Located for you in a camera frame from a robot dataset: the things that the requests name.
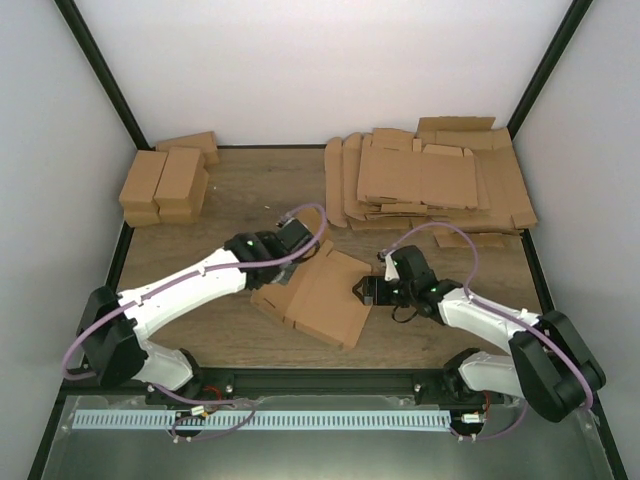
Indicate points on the brown cardboard box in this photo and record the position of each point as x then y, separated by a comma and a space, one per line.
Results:
318, 298

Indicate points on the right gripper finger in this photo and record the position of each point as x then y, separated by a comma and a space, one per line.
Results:
365, 295
366, 283

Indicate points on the top flat cardboard sheet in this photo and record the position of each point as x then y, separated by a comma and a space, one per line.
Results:
439, 176

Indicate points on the folded box top right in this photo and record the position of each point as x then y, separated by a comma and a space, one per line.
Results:
182, 164

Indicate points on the left black frame post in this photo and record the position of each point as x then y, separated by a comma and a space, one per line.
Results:
79, 29

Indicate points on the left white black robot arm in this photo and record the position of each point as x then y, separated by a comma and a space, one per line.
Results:
116, 328

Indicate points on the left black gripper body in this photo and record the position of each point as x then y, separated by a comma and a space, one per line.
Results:
284, 276

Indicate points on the black frame post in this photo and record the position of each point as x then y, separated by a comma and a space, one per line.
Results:
561, 39
79, 29

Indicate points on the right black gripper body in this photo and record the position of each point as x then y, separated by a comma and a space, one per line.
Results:
402, 298

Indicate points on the right black frame post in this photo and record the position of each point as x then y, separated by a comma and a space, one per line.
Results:
561, 39

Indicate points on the light blue slotted cable duct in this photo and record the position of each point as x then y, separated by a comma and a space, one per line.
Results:
421, 420

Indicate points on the folded box at back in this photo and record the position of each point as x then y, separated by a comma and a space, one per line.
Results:
206, 142

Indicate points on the folded box top left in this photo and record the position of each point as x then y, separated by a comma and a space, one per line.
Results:
142, 181

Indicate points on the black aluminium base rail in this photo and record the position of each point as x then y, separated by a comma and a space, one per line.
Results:
423, 386

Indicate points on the folded box bottom right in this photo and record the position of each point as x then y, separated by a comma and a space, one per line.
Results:
190, 211

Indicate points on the folded box bottom left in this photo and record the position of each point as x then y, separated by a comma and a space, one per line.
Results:
141, 218

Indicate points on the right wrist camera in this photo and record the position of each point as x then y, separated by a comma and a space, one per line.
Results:
390, 270

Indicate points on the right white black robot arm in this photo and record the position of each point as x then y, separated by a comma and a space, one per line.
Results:
544, 360

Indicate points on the stack of flat cardboard sheets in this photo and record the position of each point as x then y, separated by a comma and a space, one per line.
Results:
504, 207

